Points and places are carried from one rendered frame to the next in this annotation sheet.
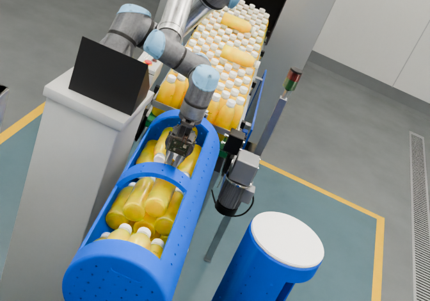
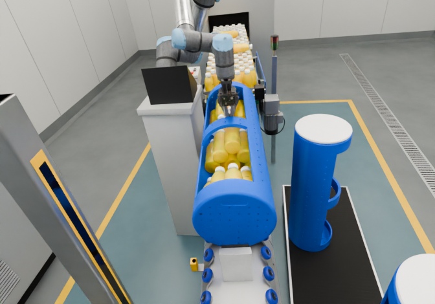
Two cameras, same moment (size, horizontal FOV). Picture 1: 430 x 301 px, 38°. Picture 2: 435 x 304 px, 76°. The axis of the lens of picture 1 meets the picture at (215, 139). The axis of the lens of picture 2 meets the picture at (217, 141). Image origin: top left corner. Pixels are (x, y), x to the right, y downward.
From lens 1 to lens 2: 72 cm
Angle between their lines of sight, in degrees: 9
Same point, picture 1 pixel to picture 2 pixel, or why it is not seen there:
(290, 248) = (329, 132)
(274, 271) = (326, 151)
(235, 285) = (303, 171)
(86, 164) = (183, 143)
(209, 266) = (276, 165)
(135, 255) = (234, 187)
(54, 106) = (148, 118)
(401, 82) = (323, 33)
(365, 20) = (290, 12)
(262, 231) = (305, 130)
